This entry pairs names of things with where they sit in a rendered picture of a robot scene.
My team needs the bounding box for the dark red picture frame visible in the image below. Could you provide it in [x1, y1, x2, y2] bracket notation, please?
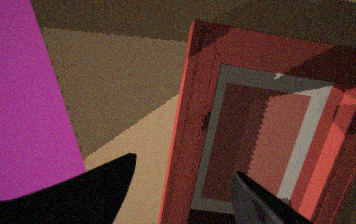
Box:
[158, 20, 356, 224]

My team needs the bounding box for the brown flat board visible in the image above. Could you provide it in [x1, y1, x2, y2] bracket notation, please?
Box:
[30, 0, 356, 224]

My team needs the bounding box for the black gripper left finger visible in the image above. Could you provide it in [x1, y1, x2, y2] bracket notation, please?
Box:
[0, 153, 137, 224]

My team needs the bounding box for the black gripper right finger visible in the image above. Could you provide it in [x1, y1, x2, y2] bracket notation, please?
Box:
[230, 171, 314, 224]

